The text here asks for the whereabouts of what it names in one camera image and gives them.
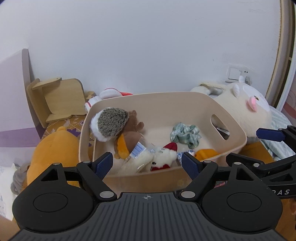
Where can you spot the white red sneaker toy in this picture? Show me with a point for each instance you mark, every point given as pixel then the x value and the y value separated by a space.
pixel 92 98

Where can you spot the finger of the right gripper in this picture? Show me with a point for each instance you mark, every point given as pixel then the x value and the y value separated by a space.
pixel 271 135
pixel 240 160

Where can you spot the colourful long flat box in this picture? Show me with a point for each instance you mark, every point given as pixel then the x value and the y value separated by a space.
pixel 223 131

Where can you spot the grey hedgehog plush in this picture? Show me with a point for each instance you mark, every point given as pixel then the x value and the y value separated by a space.
pixel 108 123

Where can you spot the white red small plush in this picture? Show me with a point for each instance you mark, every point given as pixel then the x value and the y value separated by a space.
pixel 164 157

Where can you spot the orange hamster plush toy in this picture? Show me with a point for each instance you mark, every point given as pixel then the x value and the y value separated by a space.
pixel 60 146

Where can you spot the brown small plush toy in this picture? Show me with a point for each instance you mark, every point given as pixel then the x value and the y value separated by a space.
pixel 127 139

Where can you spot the beige plastic storage bin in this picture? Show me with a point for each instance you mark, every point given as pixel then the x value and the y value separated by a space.
pixel 160 112

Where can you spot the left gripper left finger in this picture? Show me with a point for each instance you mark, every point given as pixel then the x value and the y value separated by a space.
pixel 93 173

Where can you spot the white wall socket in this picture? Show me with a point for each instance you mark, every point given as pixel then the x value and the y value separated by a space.
pixel 238 73

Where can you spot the lilac headboard panel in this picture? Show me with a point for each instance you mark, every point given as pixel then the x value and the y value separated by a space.
pixel 21 130

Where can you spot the orange plastic bottle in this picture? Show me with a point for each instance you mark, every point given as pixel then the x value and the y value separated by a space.
pixel 205 154

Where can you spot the green plaid scrunchie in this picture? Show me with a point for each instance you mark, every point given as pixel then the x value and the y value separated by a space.
pixel 186 134

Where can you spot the wooden stand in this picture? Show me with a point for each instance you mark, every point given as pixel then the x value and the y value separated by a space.
pixel 56 99

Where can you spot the wooden curved frame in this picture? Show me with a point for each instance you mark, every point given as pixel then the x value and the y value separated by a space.
pixel 284 68

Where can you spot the clear plastic packet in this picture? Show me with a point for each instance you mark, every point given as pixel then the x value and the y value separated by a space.
pixel 141 155

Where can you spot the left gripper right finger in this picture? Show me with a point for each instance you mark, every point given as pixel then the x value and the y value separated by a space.
pixel 202 175

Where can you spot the white cream round plush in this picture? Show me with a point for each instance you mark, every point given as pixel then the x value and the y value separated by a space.
pixel 243 102

